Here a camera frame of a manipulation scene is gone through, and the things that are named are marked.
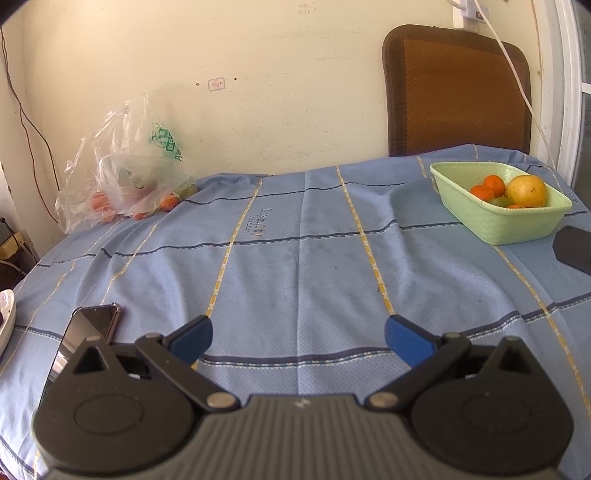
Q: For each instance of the wall sticker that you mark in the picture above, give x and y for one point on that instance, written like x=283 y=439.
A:
x=216 y=84

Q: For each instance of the orange fruit by bag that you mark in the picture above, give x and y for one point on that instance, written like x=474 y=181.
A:
x=169 y=202

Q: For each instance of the green fruit by bag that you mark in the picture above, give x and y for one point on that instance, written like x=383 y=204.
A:
x=187 y=190

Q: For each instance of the cluttered side items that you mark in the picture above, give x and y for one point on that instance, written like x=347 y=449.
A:
x=17 y=256

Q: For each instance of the light green plastic basket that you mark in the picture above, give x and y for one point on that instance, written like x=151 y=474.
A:
x=493 y=224

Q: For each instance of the blue checked tablecloth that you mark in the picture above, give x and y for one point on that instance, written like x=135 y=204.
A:
x=299 y=273

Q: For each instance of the green lime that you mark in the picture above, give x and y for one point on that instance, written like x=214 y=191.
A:
x=502 y=201

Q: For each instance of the brown woven chair mat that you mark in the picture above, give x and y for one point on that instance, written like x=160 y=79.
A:
x=447 y=88

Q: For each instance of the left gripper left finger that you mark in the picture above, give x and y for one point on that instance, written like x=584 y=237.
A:
x=120 y=409

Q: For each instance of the white dish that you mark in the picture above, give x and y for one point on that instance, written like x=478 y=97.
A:
x=8 y=315

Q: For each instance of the smartphone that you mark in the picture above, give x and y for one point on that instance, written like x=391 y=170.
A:
x=100 y=320

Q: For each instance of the white window frame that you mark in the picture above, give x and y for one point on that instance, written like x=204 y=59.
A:
x=559 y=134

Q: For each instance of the large yellow grapefruit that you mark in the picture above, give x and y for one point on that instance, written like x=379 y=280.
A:
x=529 y=191

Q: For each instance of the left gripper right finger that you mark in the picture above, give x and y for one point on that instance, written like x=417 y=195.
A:
x=488 y=410

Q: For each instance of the large orange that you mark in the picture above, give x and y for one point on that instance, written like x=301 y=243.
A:
x=483 y=193

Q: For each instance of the clear plastic bag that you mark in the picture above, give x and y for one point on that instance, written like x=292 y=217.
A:
x=123 y=169

